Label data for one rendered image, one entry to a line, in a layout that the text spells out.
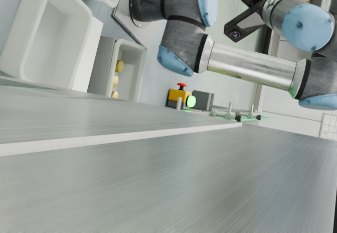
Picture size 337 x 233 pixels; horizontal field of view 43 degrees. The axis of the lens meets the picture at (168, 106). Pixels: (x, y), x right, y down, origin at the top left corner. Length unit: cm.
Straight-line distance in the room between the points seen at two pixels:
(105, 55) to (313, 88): 56
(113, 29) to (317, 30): 65
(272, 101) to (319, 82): 601
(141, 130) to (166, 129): 2
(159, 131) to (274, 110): 704
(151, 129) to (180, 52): 103
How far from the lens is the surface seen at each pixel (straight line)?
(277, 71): 120
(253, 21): 94
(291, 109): 716
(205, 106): 190
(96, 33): 106
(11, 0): 93
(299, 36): 77
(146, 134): 15
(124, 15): 127
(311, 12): 77
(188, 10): 122
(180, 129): 18
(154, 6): 128
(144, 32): 138
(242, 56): 120
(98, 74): 111
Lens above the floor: 139
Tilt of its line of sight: 22 degrees down
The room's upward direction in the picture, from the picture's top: 101 degrees clockwise
